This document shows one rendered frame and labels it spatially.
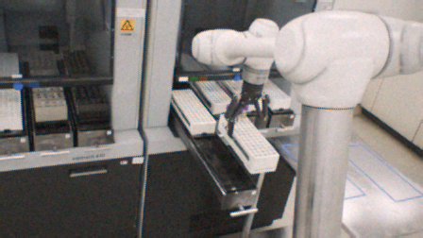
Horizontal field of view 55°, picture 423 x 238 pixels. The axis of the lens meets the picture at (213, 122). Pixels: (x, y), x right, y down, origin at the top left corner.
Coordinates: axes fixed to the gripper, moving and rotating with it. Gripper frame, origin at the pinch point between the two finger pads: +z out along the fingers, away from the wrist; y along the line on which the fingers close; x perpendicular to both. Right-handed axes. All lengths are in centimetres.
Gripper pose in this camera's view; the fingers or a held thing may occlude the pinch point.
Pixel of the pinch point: (243, 129)
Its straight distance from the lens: 151.9
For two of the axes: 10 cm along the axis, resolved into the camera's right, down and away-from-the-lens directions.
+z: -1.5, 8.6, 4.9
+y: 9.1, -0.7, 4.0
